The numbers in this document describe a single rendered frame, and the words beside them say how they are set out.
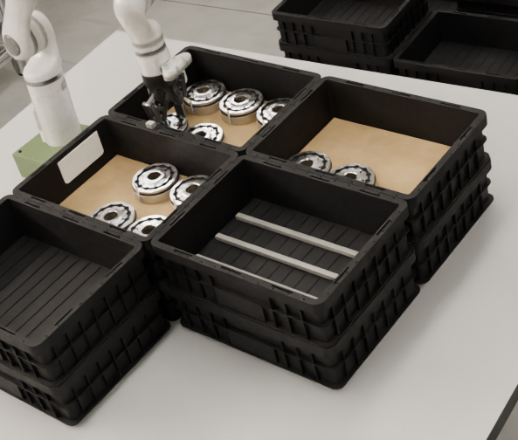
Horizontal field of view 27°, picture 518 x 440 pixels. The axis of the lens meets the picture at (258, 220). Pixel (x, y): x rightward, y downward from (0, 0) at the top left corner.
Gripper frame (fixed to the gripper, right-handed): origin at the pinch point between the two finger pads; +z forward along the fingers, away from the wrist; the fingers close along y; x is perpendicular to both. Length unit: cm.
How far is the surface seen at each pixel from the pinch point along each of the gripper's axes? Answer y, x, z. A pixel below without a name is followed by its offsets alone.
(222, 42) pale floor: -152, -106, 85
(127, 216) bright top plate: 32.7, 10.5, -0.3
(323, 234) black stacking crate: 23, 51, 3
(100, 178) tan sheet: 20.6, -7.2, 2.8
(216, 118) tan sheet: -6.3, 7.1, 2.8
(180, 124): 1.5, 3.1, -0.3
